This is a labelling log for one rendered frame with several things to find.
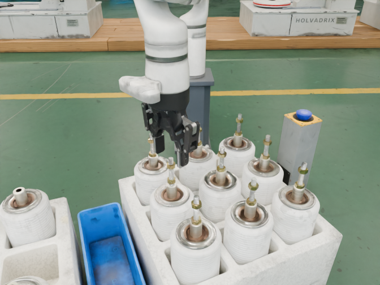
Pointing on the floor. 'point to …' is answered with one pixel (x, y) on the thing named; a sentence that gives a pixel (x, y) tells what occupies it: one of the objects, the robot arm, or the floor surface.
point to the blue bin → (108, 247)
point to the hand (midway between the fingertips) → (170, 153)
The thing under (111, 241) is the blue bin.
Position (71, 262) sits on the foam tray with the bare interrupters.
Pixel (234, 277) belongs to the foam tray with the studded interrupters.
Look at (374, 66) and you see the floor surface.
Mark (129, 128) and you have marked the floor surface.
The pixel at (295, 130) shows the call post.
